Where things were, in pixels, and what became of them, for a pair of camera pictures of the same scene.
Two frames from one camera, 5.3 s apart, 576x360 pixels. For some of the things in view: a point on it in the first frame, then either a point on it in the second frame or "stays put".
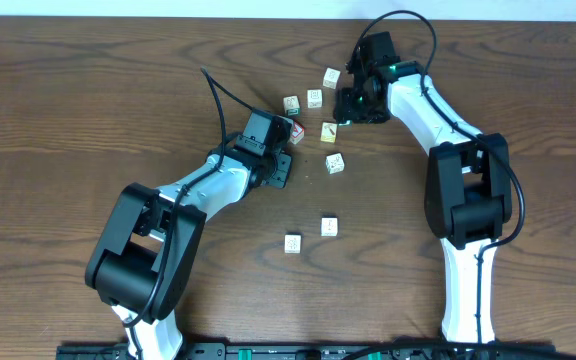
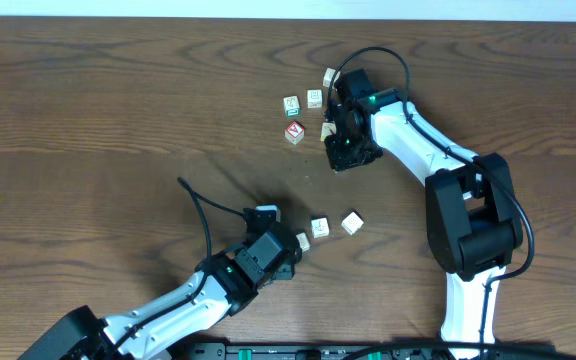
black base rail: [323, 351] stays put
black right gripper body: [356, 106] to [346, 151]
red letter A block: [298, 132] stays put
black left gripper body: [282, 170] to [288, 257]
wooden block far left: [331, 78] stays put
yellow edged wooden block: [328, 132] stays put
